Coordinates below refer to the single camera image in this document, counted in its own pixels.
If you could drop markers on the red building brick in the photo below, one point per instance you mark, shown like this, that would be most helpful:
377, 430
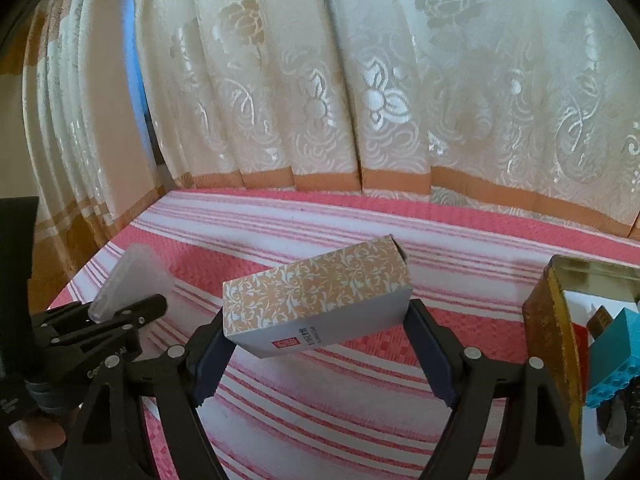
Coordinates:
581, 335

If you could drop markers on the orange side curtain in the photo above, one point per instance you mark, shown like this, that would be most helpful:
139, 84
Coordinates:
73, 133

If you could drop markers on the floral beige white box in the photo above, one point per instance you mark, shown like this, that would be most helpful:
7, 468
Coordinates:
352, 292

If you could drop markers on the red striped tablecloth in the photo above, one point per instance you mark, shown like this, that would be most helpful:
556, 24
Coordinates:
362, 409

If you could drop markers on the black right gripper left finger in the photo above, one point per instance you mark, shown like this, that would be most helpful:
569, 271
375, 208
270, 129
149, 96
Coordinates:
110, 439

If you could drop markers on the gold metal tray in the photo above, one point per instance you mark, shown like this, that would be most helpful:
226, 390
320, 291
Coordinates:
569, 291

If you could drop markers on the cyan building brick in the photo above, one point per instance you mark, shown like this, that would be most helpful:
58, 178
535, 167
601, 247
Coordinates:
613, 358

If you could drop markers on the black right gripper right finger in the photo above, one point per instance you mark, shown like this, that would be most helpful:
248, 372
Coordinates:
535, 440

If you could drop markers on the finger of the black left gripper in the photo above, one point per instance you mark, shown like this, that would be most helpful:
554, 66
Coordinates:
68, 324
119, 336

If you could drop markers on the left hand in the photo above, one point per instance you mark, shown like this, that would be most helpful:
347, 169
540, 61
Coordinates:
37, 438

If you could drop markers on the cream patterned curtain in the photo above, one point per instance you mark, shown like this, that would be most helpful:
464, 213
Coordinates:
530, 107

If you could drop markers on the black toothed gear toy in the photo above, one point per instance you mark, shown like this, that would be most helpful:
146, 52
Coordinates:
618, 418

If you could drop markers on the copper brown small box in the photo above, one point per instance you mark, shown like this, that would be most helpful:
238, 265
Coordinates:
599, 322

